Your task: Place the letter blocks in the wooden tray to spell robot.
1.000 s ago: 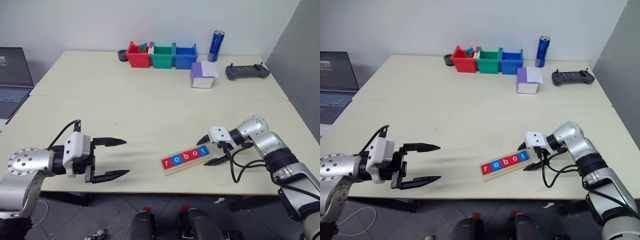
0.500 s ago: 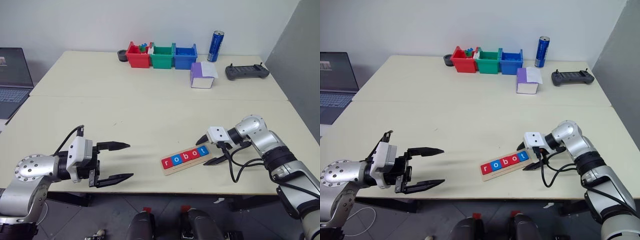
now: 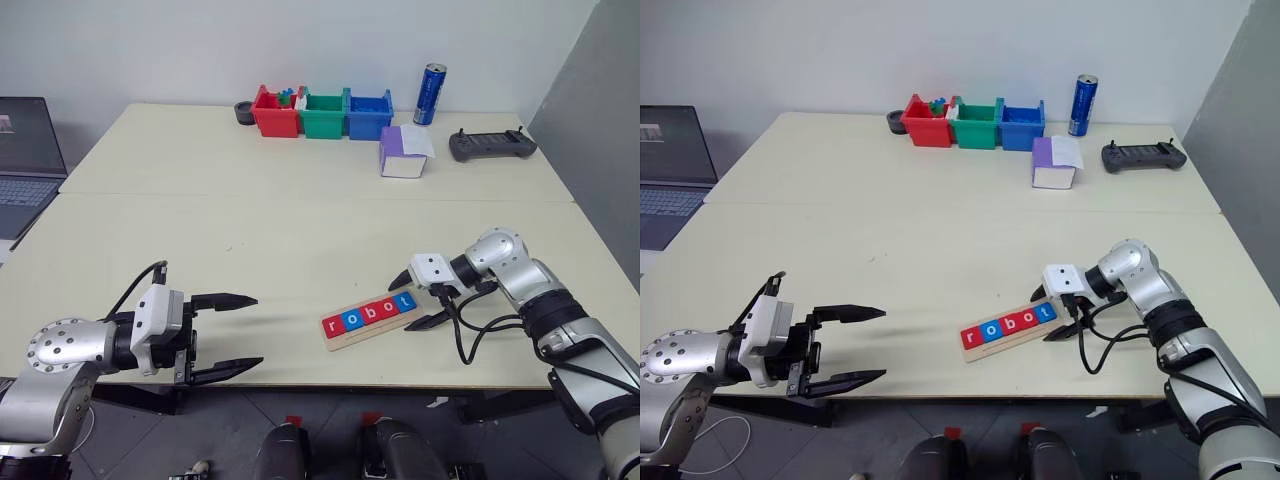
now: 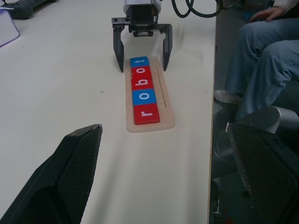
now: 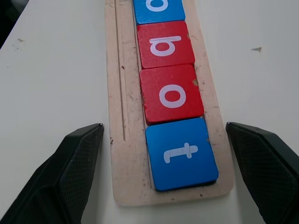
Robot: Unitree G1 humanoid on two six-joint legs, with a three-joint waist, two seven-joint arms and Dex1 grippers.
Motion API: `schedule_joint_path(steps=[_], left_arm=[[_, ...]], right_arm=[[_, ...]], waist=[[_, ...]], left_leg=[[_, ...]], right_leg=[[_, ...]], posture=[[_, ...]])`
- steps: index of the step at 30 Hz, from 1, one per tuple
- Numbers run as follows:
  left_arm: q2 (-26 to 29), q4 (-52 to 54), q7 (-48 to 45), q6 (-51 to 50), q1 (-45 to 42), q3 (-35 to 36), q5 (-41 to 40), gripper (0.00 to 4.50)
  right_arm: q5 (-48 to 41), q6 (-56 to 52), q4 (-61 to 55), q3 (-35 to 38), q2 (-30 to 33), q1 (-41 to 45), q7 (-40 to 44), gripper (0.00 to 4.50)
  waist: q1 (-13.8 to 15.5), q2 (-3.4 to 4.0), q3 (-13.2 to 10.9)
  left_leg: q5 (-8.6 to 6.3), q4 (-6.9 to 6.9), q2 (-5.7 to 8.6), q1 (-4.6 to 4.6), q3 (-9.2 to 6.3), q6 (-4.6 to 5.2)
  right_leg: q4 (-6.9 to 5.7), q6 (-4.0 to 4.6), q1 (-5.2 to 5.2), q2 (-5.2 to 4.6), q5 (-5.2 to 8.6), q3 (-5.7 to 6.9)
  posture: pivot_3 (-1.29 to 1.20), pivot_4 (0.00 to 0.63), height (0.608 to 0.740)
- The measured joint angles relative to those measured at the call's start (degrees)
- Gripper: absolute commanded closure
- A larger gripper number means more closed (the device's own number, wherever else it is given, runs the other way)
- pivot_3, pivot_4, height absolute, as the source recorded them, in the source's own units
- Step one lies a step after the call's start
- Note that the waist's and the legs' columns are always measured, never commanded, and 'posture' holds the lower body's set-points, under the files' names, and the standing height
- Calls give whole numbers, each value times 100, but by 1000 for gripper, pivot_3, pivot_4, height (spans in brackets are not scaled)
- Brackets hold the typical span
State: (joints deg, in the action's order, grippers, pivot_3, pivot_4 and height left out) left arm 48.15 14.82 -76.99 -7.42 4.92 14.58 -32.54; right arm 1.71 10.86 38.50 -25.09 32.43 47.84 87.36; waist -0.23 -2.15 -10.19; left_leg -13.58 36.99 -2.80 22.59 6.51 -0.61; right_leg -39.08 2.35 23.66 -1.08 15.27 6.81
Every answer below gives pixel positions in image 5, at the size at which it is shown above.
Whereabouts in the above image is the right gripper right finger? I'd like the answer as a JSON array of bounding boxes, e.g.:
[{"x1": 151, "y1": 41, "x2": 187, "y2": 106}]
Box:
[{"x1": 225, "y1": 121, "x2": 299, "y2": 224}]

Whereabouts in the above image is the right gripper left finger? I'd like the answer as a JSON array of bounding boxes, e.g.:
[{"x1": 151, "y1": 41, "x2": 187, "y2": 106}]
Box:
[{"x1": 0, "y1": 123, "x2": 105, "y2": 224}]

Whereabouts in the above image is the blue letter tile i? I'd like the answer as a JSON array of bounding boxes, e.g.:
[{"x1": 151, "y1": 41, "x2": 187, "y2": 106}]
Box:
[{"x1": 145, "y1": 117, "x2": 220, "y2": 192}]

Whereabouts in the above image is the red letter o block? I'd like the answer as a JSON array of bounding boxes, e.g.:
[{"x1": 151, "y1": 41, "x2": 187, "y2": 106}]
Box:
[{"x1": 139, "y1": 63, "x2": 205, "y2": 126}]

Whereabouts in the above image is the red letter b block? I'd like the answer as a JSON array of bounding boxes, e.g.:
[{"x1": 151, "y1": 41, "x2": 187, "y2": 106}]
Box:
[{"x1": 136, "y1": 20, "x2": 196, "y2": 70}]

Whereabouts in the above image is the wooden letter tray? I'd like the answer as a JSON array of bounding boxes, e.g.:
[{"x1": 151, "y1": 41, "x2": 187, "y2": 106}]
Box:
[{"x1": 104, "y1": 0, "x2": 235, "y2": 207}]

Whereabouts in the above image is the blue letter o block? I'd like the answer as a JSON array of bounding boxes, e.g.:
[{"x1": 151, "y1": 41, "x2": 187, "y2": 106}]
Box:
[{"x1": 131, "y1": 0, "x2": 186, "y2": 26}]

